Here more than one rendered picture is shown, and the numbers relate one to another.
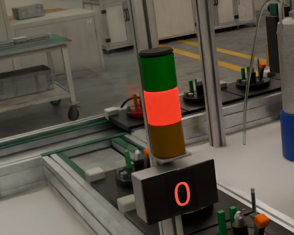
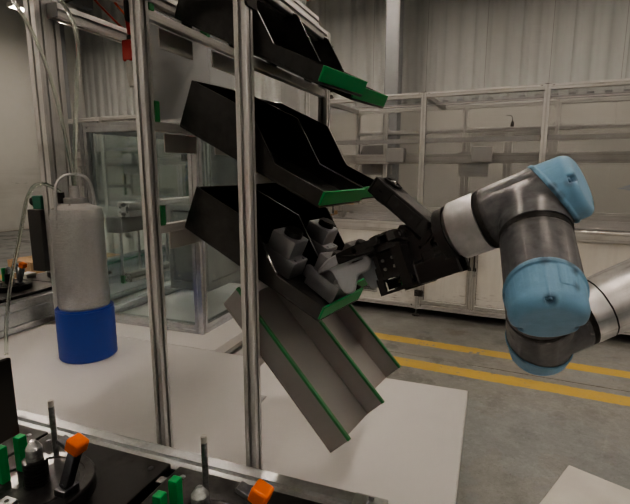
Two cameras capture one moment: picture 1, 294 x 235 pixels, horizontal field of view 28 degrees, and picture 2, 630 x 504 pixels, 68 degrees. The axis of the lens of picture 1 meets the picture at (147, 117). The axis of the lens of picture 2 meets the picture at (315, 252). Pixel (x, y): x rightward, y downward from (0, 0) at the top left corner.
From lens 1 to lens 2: 0.41 m
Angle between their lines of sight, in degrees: 46
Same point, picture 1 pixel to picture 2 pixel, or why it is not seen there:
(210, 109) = not seen: outside the picture
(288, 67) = (65, 258)
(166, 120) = not seen: outside the picture
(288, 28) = (65, 215)
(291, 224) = (103, 438)
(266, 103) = (29, 305)
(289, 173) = (72, 377)
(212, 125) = not seen: outside the picture
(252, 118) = (13, 323)
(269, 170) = (45, 379)
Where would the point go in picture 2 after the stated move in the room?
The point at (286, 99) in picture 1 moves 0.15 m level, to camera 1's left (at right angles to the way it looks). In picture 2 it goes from (64, 294) to (0, 306)
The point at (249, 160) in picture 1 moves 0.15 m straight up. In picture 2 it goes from (15, 371) to (9, 318)
